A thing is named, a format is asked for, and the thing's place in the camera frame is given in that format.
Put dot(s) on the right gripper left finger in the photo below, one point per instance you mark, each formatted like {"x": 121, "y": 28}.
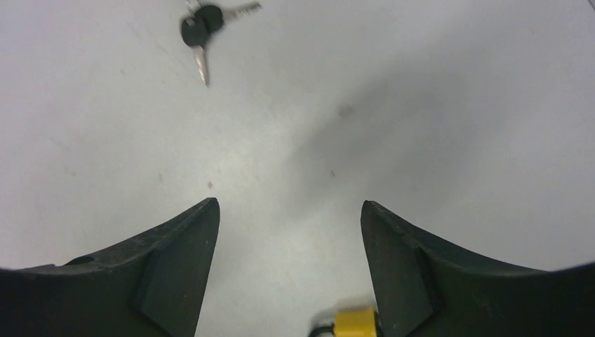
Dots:
{"x": 151, "y": 284}

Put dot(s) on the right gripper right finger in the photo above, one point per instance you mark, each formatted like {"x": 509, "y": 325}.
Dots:
{"x": 427, "y": 286}

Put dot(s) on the yellow padlock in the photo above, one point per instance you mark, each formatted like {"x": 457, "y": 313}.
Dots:
{"x": 358, "y": 322}

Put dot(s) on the black-headed keys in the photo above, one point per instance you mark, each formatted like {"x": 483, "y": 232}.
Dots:
{"x": 203, "y": 22}

